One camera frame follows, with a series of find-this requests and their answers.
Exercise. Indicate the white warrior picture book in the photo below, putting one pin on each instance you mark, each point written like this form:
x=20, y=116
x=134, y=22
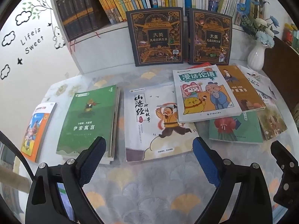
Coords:
x=144, y=130

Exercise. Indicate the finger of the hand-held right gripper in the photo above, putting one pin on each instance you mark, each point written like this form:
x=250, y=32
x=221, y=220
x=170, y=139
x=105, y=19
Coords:
x=289, y=184

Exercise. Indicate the teal book with red figure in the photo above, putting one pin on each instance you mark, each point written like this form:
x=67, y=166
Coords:
x=233, y=130

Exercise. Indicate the colourful containers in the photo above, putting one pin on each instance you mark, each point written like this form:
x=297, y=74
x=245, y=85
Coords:
x=290, y=33

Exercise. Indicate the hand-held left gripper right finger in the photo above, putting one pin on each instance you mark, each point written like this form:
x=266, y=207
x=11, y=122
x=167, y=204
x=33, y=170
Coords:
x=205, y=163

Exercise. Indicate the cartoon sage comic book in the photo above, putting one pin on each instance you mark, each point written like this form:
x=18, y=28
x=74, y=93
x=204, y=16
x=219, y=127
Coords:
x=198, y=93

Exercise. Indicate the blue artificial flowers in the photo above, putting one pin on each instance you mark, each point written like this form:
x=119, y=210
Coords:
x=262, y=36

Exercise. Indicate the olive illustrated picture book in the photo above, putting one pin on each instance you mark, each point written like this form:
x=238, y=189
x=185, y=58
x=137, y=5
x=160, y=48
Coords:
x=273, y=121

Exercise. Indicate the white ribbed vase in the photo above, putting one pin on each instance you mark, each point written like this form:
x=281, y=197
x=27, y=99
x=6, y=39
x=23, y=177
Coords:
x=255, y=57

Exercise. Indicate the green fable book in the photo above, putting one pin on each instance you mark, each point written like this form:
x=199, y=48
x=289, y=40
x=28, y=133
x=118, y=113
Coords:
x=86, y=121

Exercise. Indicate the pale paperback book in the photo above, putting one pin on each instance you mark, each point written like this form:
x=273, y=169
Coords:
x=114, y=130

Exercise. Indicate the orange cartoon book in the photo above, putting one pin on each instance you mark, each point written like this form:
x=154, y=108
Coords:
x=35, y=133

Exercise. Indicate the brown wooden cabinet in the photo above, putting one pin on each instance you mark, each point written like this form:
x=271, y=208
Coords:
x=280, y=70

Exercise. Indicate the tree and clouds wall sticker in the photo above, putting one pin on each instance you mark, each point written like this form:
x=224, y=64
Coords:
x=19, y=61

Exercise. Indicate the brown fable book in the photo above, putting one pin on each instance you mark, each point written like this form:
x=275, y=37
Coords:
x=244, y=91

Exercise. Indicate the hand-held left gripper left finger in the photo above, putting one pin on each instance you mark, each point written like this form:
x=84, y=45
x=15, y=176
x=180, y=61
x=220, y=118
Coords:
x=94, y=158

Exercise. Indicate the smartphone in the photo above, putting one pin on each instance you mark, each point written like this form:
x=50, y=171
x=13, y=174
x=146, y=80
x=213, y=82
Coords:
x=66, y=203

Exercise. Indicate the dark hardcover volume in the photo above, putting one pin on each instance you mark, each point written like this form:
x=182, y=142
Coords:
x=65, y=16
x=78, y=11
x=91, y=7

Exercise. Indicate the white bookshelf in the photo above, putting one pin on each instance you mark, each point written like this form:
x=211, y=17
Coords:
x=109, y=49

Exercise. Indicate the white swallow lady book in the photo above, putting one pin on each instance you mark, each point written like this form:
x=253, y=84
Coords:
x=257, y=79

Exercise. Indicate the beige wooden bar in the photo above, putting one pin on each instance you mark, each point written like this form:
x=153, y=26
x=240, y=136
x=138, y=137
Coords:
x=11, y=177

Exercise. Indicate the dark ornate encyclopedia book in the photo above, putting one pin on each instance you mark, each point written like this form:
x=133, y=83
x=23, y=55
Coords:
x=154, y=37
x=210, y=37

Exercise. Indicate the red thin book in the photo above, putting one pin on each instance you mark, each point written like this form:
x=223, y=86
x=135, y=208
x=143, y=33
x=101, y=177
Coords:
x=203, y=64

